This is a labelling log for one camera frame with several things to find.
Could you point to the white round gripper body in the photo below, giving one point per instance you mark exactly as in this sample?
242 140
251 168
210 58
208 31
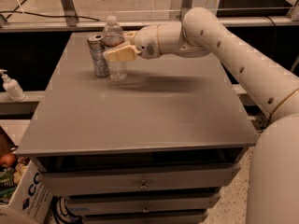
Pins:
146 43

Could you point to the white pump dispenser bottle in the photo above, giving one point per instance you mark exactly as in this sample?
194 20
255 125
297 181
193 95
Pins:
12 87

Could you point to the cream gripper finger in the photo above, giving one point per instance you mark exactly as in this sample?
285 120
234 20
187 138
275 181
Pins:
130 36
122 53

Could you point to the red apple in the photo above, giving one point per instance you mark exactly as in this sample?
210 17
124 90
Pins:
7 160

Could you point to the white cardboard box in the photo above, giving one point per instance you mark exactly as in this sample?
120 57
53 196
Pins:
23 198

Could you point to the metal window frame rail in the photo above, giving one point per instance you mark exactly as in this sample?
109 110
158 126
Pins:
89 15

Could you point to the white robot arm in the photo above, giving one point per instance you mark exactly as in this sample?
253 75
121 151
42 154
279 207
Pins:
273 196

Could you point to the silver redbull can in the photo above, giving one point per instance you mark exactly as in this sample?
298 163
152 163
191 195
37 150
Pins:
97 48

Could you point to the grey drawer cabinet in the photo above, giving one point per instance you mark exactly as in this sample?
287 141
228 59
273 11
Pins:
155 148

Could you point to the clear plastic water bottle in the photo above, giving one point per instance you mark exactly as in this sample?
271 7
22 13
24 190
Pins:
112 37

